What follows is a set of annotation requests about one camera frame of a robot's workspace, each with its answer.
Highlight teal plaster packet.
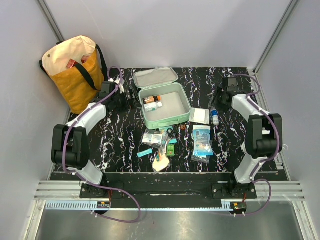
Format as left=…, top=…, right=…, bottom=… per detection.
left=159, top=126, right=173, bottom=145

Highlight clear bag yellow items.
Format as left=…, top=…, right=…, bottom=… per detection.
left=152, top=147, right=171, bottom=172

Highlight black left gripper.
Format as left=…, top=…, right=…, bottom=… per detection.
left=111, top=88, right=142, bottom=114

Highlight white gauze pad packet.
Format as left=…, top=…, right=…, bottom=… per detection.
left=189, top=107, right=210, bottom=125

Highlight white pill bottle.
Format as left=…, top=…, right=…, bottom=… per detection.
left=144, top=101, right=163, bottom=112

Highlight orange tote bag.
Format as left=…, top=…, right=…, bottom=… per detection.
left=39, top=35, right=108, bottom=115

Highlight mint green medicine case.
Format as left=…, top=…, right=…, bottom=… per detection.
left=133, top=67, right=191, bottom=130

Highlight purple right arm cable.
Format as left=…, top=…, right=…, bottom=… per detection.
left=229, top=73, right=279, bottom=216

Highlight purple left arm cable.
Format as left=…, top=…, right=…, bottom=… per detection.
left=61, top=66, right=142, bottom=224

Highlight cyan sachet strip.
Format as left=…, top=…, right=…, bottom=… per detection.
left=137, top=149, right=153, bottom=158

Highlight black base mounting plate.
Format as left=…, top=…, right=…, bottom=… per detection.
left=79, top=172, right=257, bottom=208

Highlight small green box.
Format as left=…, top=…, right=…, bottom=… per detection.
left=166, top=144, right=175, bottom=156

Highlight blue mask packet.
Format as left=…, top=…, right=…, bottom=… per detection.
left=191, top=125, right=214, bottom=164

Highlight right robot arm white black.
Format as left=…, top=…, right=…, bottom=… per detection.
left=211, top=74, right=283, bottom=199

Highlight clear bag white leaflets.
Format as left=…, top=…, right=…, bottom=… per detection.
left=141, top=129, right=164, bottom=145

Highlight black handled scissors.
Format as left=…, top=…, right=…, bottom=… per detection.
left=166, top=128, right=176, bottom=139

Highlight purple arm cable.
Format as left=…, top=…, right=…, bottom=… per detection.
left=61, top=66, right=142, bottom=224
left=229, top=73, right=279, bottom=216

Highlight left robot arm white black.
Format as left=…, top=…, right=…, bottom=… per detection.
left=51, top=80, right=129, bottom=198

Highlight brown bottle orange cap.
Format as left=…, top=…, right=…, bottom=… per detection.
left=142, top=95, right=161, bottom=104

